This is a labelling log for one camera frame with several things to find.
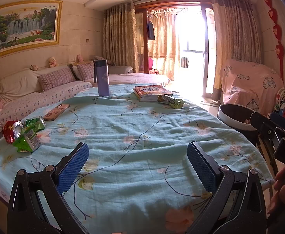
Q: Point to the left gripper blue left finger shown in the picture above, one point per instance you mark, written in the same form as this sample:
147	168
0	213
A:
70	166

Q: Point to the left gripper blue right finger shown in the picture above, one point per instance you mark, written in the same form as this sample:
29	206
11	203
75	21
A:
206	168

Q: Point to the green squeeze pouch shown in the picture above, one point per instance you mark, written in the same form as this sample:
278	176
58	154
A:
172	102

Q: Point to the round black trash bin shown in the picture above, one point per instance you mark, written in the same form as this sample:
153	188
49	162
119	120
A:
236	116

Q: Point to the right hand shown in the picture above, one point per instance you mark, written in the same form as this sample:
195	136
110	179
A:
279	187

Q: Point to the crumpled green carton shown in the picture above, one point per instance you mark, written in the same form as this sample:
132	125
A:
26	139

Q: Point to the green drink can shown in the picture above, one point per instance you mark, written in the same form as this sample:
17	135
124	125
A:
37	123

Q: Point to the brown phone case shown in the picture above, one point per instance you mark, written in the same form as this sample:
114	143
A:
56	112

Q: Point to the pink heart-pattern covered furniture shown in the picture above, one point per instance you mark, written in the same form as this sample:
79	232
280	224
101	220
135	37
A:
250	84

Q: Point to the light blue floral tablecloth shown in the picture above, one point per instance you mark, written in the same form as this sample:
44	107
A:
137	178

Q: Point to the crushed red can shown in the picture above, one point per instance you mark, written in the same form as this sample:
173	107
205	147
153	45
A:
12	130

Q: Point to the red hanging heart decoration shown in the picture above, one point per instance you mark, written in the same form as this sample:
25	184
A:
277	31

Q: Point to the pink cushioned sofa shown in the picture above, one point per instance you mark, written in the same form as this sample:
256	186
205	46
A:
24	106

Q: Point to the striped pink pillow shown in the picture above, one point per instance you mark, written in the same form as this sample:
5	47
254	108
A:
56	78

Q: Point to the white cream pillow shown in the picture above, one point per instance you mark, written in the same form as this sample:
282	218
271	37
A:
18	85

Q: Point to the purple water bottle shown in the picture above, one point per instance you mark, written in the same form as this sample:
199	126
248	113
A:
101	77

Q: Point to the beige curtain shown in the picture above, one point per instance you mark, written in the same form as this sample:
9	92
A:
119	35

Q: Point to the framed waterfall landscape painting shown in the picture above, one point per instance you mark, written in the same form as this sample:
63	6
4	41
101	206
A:
29	24

